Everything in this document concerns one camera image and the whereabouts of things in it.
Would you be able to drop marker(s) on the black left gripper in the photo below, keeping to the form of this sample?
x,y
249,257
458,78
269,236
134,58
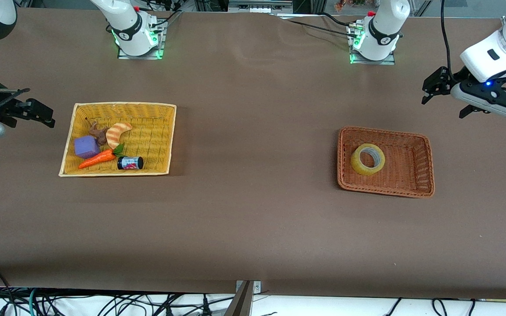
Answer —
x,y
442,80

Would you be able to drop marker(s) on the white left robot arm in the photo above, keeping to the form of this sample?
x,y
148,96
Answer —
x,y
380,30

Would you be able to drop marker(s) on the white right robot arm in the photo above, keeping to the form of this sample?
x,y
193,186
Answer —
x,y
130,30

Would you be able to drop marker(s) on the purple foam cube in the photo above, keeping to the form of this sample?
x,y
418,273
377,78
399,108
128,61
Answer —
x,y
86,147

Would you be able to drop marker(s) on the brown toy lion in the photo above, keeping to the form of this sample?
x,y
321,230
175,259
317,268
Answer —
x,y
97,134

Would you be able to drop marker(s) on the brown wicker basket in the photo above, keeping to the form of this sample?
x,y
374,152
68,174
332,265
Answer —
x,y
411,171

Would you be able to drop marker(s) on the orange toy carrot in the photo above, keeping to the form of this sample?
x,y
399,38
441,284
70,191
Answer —
x,y
97,159

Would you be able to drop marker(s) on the striped toy croissant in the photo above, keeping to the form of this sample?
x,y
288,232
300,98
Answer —
x,y
113,136

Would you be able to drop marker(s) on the small can with black lid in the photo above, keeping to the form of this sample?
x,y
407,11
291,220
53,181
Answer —
x,y
130,163

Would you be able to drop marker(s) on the yellow wicker basket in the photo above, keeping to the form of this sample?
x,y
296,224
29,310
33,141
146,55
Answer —
x,y
156,145

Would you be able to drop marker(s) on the grey equipment box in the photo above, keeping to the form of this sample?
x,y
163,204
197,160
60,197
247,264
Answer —
x,y
259,5

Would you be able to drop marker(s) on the brown table cover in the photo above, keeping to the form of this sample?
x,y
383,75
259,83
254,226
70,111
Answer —
x,y
253,228

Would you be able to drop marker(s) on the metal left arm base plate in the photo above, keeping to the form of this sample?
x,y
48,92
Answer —
x,y
389,60

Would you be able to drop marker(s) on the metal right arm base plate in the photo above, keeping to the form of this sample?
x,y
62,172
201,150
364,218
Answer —
x,y
160,41

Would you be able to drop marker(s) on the silver table edge bracket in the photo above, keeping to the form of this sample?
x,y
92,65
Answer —
x,y
257,287

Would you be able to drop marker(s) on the dark metal post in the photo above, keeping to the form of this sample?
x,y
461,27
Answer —
x,y
240,305

